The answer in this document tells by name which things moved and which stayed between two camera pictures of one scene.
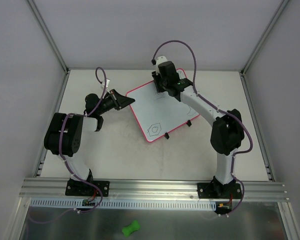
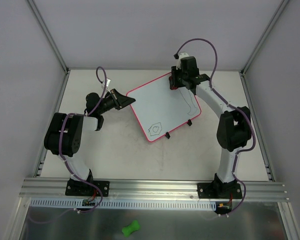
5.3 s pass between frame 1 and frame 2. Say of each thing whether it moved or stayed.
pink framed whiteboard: stayed
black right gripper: moved
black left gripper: stayed
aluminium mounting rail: stayed
